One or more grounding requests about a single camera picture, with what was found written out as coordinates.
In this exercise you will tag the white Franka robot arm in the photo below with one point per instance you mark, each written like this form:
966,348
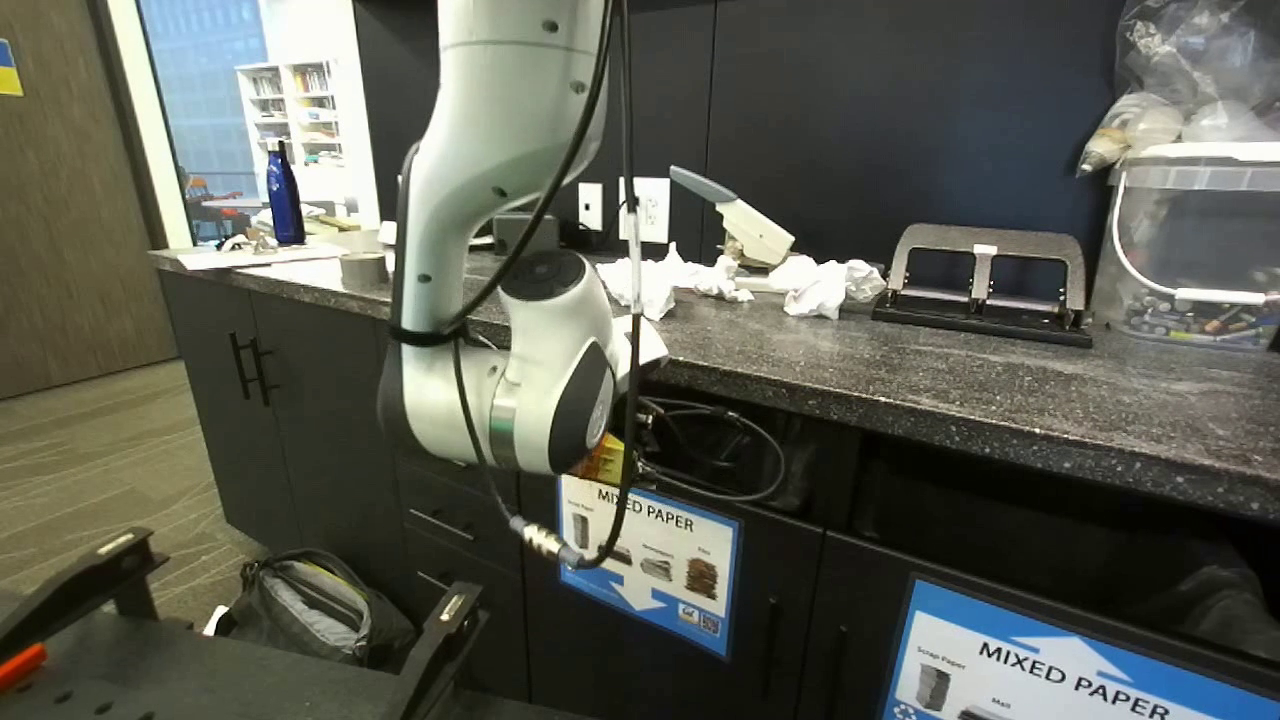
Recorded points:
506,135

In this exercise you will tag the amber wrist camera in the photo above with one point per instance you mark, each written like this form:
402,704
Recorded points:
603,463

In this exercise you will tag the clear plastic container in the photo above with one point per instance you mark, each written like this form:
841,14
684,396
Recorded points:
1193,255

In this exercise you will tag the black power adapter box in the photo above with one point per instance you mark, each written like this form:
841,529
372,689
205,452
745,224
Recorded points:
531,228

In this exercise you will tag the black backpack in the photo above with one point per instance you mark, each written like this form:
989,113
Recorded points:
313,604

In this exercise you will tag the white shelf unit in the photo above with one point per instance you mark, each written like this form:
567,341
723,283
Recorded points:
294,135

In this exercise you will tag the blue metal water bottle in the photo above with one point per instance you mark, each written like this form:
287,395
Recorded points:
287,200

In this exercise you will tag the blue mixed paper sign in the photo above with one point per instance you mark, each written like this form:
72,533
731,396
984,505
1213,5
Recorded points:
1052,664
664,574

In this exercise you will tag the grey three-hole punch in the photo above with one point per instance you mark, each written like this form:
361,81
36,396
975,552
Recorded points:
984,291

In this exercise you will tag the yellow blue wall sticker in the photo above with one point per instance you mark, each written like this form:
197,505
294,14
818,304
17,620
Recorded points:
10,66

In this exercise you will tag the narrow white wall plate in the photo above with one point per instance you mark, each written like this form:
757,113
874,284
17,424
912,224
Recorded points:
591,206

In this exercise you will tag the black bin liner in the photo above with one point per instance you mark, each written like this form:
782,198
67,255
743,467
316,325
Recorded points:
818,469
1132,562

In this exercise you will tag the clear plastic bag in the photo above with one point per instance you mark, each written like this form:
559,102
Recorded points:
1193,73

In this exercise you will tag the flat white paper sheet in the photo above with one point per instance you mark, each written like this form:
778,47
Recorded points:
234,256

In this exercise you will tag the dark grey counter cabinet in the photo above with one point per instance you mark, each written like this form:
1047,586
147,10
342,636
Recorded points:
322,445

